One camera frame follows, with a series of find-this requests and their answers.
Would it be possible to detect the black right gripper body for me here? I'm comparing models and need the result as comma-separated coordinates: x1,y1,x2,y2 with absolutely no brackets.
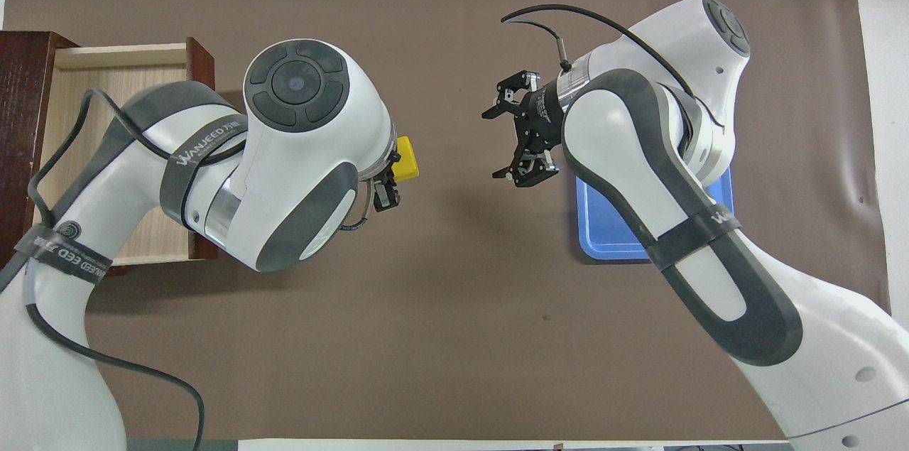
516,77,570,153

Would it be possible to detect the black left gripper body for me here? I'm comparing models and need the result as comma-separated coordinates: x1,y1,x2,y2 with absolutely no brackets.
368,150,400,187

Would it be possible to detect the yellow cube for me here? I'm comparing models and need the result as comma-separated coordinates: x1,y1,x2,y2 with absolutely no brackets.
393,136,421,183

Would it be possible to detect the dark wood drawer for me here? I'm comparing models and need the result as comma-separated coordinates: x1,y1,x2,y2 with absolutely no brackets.
31,36,217,269

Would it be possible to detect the dark wooden drawer cabinet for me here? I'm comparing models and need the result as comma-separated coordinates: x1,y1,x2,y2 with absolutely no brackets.
0,30,130,276

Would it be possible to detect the blue plastic tray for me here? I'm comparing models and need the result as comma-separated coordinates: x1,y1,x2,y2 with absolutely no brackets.
575,165,735,264

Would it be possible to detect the brown table mat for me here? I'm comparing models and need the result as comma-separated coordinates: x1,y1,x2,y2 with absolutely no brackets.
2,0,892,441

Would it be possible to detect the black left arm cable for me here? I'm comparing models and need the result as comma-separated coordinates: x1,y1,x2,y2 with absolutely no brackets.
26,86,249,451

